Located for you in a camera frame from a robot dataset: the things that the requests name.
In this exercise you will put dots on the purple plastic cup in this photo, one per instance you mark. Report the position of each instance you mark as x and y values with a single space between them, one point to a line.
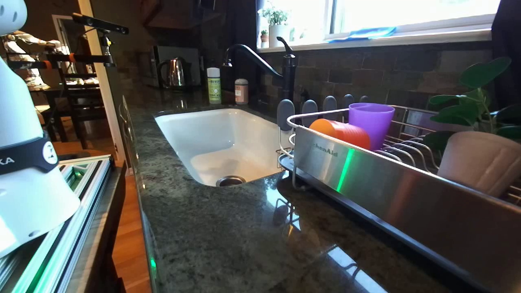
372 123

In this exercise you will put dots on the dark metal faucet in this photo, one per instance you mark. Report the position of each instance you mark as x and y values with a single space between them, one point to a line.
287 71

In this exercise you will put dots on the stainless steel dish rack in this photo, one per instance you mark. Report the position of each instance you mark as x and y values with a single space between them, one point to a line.
407 201

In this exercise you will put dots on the white kitchen sink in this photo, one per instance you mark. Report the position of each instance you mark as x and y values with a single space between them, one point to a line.
217 136

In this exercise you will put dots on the orange plastic cup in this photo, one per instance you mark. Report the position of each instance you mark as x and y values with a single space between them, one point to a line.
342 133

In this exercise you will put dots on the beige ornament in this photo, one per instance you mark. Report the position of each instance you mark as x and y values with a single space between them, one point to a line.
30 47

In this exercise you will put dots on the orange label soap bottle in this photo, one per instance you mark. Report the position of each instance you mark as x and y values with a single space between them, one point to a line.
241 92

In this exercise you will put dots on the potted plant on windowsill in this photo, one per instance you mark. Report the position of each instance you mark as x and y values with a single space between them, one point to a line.
275 25

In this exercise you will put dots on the metal robot mounting table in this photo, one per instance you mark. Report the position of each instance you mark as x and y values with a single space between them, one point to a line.
82 229

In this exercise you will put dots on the dark wooden chair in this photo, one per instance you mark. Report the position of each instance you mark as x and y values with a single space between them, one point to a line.
82 104

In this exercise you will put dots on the blue cloth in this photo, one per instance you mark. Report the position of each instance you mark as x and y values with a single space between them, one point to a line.
368 34

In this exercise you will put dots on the black tripod stand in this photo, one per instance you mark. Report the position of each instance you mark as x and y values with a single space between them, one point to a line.
100 25

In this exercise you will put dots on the white window frame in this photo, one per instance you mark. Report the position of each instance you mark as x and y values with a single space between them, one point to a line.
412 37

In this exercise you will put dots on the metal sink drain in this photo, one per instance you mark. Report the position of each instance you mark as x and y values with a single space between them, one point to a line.
232 182

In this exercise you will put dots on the green leafy plant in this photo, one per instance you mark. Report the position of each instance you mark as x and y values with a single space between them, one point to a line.
466 112

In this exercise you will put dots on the green soap bottle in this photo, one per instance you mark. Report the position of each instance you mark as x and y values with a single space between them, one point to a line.
214 87

